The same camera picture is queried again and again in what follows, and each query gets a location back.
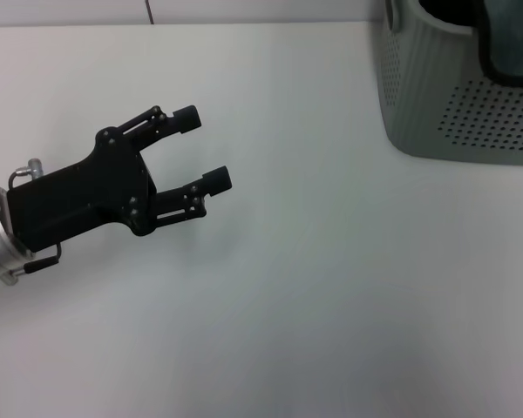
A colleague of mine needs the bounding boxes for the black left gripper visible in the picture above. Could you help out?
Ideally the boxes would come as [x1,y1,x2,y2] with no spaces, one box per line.
[5,104,234,254]

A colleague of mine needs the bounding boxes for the grey perforated storage box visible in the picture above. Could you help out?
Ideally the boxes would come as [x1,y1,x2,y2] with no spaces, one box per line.
[379,0,523,167]

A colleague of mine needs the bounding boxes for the teal towel with black edging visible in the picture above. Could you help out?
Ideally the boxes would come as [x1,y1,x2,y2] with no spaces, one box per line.
[474,0,523,93]

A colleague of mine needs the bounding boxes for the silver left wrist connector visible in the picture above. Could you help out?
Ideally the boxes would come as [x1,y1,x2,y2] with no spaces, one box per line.
[7,158,45,191]

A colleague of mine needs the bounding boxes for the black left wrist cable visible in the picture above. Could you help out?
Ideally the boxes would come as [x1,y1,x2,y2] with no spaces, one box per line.
[23,242,63,275]

